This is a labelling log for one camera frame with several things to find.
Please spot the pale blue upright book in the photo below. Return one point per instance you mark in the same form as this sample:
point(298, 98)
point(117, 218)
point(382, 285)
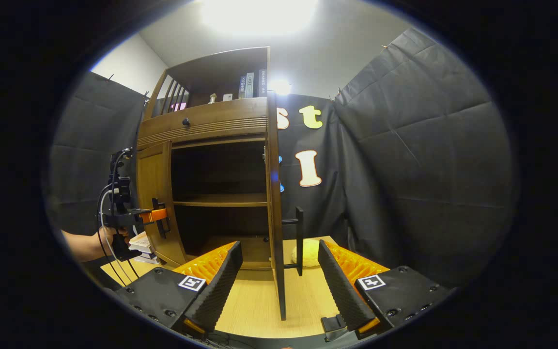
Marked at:
point(249, 86)

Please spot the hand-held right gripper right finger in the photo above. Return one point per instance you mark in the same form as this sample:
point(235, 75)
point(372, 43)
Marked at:
point(339, 288)

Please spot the black backdrop cloth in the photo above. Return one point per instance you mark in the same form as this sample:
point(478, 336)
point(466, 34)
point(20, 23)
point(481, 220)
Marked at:
point(429, 145)

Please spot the large ceiling light panel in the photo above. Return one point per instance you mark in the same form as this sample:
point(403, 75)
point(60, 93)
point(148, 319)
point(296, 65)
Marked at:
point(259, 14)

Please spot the round yellow sponge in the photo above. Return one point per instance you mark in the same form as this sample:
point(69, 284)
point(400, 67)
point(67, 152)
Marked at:
point(307, 253)

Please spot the wooden shoe cabinet door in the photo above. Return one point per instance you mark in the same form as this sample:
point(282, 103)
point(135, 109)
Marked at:
point(275, 218)
point(153, 177)

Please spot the dark upright book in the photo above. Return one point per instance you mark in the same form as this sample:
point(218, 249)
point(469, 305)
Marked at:
point(241, 88)

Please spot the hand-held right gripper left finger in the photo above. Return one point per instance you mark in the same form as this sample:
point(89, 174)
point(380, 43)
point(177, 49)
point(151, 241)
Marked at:
point(218, 286)

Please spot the stack of flat books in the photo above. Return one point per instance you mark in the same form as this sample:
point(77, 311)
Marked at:
point(142, 245)

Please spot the wooden double-door shoe cabinet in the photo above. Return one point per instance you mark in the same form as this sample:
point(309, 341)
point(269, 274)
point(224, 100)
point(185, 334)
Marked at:
point(221, 199)

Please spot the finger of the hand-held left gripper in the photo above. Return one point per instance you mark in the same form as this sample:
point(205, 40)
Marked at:
point(155, 215)

